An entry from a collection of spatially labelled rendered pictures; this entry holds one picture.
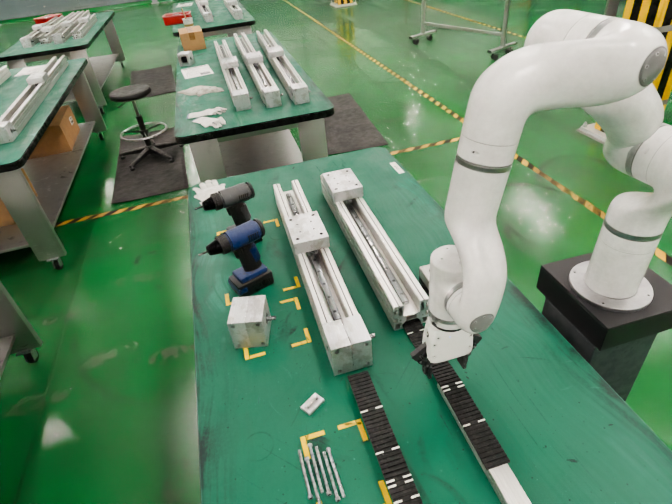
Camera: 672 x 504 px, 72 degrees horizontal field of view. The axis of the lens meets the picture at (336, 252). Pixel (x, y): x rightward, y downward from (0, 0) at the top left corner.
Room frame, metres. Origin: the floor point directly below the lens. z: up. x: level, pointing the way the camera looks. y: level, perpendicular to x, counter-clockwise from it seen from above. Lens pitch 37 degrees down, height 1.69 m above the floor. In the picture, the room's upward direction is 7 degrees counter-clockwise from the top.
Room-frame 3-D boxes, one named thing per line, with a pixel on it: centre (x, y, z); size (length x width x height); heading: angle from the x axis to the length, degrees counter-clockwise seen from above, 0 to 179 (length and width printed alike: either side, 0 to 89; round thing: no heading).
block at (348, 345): (0.78, -0.01, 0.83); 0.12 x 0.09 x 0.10; 101
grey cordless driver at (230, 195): (1.34, 0.34, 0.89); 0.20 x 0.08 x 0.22; 117
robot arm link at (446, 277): (0.66, -0.22, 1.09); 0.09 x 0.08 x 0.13; 13
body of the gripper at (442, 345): (0.67, -0.22, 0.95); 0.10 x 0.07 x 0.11; 101
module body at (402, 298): (1.25, -0.10, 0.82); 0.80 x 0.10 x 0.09; 11
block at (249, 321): (0.90, 0.24, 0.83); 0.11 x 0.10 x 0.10; 87
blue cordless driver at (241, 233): (1.09, 0.29, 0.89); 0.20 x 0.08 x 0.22; 123
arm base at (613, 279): (0.84, -0.69, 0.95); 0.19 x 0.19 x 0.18
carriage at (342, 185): (1.50, -0.05, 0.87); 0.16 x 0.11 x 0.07; 11
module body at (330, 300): (1.21, 0.09, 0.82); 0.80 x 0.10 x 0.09; 11
